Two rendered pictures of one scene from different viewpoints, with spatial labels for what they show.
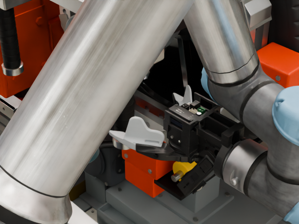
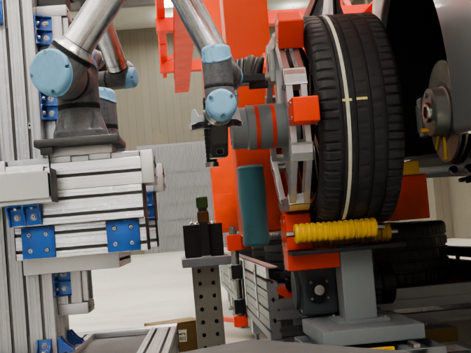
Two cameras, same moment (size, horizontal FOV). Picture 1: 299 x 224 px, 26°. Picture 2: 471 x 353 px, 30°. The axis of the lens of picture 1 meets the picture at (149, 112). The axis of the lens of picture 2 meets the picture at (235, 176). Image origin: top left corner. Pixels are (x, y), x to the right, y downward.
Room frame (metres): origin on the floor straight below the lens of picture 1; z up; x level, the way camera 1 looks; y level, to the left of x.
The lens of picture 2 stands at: (-0.99, -1.66, 0.55)
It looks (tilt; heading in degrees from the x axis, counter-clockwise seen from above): 3 degrees up; 41
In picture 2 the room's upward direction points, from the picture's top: 5 degrees counter-clockwise
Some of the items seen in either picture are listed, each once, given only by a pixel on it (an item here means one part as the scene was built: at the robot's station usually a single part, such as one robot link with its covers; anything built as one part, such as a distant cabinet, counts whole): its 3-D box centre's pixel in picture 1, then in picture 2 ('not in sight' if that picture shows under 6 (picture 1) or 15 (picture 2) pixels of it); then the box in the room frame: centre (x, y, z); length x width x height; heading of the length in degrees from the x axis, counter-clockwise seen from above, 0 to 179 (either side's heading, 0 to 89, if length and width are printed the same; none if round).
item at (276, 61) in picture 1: (277, 74); (303, 111); (0.98, -0.23, 0.85); 0.09 x 0.08 x 0.07; 45
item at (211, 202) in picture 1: (195, 172); (355, 289); (1.31, -0.12, 0.32); 0.40 x 0.30 x 0.28; 45
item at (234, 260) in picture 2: not in sight; (237, 277); (2.29, 1.22, 0.30); 0.09 x 0.05 x 0.50; 45
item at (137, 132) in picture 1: (135, 130); (195, 120); (0.80, 0.02, 0.85); 0.09 x 0.03 x 0.06; 81
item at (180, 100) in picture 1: (186, 100); (236, 116); (0.89, -0.06, 0.86); 0.09 x 0.03 x 0.06; 9
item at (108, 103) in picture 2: not in sight; (97, 106); (0.93, 0.58, 0.98); 0.13 x 0.12 x 0.14; 119
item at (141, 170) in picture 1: (161, 147); (309, 240); (1.22, -0.03, 0.48); 0.16 x 0.12 x 0.17; 135
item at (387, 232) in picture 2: not in sight; (350, 234); (1.31, -0.12, 0.49); 0.29 x 0.06 x 0.06; 135
